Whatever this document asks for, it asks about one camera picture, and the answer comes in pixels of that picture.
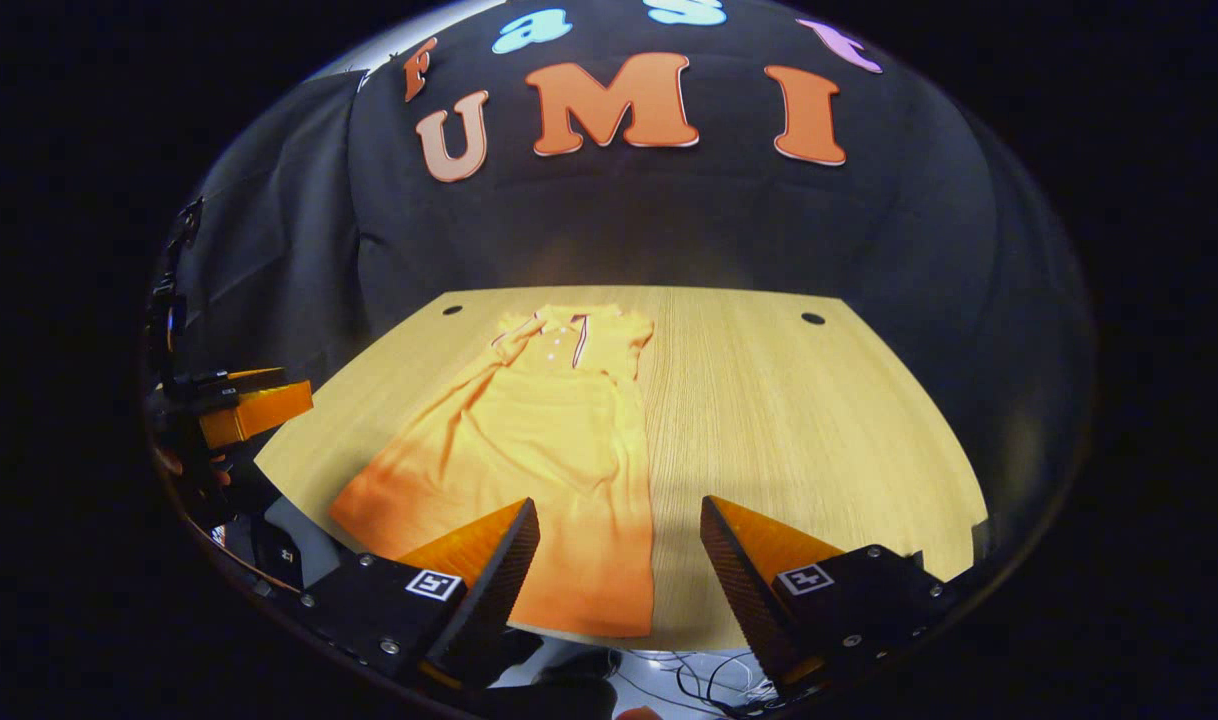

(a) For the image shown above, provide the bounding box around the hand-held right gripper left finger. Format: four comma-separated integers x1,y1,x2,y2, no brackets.
294,497,542,691

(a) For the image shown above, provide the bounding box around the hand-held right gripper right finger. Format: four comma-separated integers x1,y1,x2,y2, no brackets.
699,495,960,701

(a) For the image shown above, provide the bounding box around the orange polo T-shirt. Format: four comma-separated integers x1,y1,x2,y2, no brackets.
329,303,658,639

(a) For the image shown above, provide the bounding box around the tangle of black cables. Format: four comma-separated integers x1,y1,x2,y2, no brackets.
609,648,780,715

